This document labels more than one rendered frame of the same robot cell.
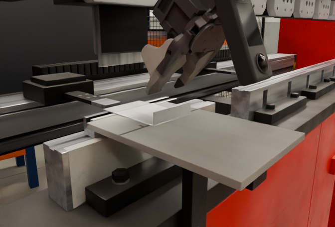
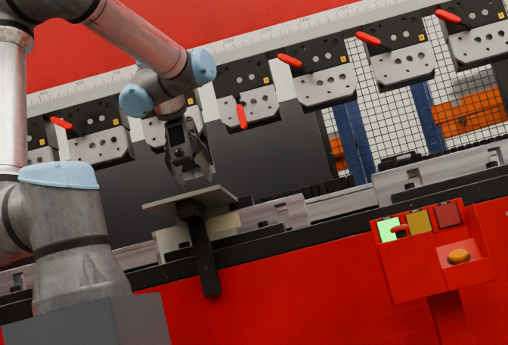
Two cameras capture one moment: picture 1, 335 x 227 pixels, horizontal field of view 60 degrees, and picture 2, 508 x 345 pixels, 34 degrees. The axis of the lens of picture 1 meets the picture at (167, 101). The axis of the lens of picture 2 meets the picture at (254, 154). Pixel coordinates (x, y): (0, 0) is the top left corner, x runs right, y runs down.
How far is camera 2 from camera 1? 187 cm
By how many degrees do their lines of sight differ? 58
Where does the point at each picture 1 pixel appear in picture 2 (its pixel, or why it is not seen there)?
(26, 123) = not seen: hidden behind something
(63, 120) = not seen: hidden behind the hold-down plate
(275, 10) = (382, 79)
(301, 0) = (456, 43)
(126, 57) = (199, 172)
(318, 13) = not seen: outside the picture
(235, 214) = (277, 278)
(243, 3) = (174, 126)
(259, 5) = (340, 88)
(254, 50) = (175, 147)
